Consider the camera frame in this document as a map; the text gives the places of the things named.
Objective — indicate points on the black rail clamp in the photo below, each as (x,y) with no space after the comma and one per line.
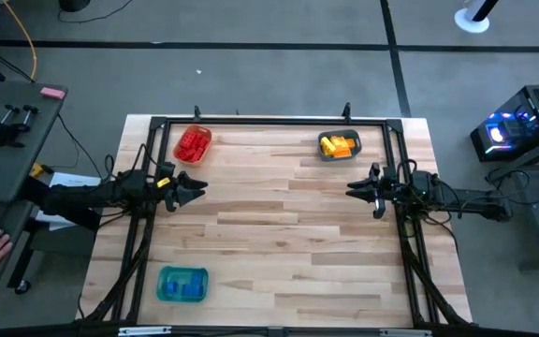
(346,111)
(197,113)

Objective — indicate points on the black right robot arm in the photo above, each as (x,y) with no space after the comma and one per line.
(475,206)

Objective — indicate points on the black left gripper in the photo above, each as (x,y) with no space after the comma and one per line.
(169,196)

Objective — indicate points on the black desk leg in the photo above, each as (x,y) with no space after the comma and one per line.
(24,253)

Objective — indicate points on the black aluminium frame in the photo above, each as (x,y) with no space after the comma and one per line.
(274,121)

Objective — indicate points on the yellow black small device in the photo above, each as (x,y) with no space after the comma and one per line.
(38,170)

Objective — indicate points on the black caster wheel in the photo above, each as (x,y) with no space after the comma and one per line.
(22,287)

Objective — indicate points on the dark grey plastic bin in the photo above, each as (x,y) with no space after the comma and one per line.
(337,158)

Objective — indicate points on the white paper sheet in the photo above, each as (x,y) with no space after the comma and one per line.
(75,178)

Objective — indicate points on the blue square toy block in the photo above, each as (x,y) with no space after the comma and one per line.
(197,279)
(172,288)
(188,290)

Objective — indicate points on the silver metal bracket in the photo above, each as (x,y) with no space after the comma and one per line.
(143,331)
(405,333)

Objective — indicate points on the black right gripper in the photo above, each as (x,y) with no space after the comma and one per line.
(382,187)

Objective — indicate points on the teal plastic bin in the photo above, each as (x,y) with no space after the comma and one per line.
(180,299)

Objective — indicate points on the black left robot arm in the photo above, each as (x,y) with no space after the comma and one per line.
(77,199)

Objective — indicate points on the black round base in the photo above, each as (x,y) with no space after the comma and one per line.
(74,4)

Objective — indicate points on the pink rectangular sponge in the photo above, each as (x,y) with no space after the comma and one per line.
(53,92)

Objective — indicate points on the black desk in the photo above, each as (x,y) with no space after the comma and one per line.
(12,164)

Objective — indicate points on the orange plastic bin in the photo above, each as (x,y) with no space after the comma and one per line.
(189,162)

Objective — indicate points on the black diagonal frame brace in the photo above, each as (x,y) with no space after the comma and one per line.
(440,292)
(109,292)

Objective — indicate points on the black crossbar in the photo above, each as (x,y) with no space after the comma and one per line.
(213,331)

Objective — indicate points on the black clamp bracket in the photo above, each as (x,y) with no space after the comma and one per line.
(7,133)

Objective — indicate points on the white round stand base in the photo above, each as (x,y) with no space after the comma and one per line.
(468,22)

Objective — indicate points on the yellow tape tag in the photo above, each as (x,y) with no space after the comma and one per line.
(163,183)

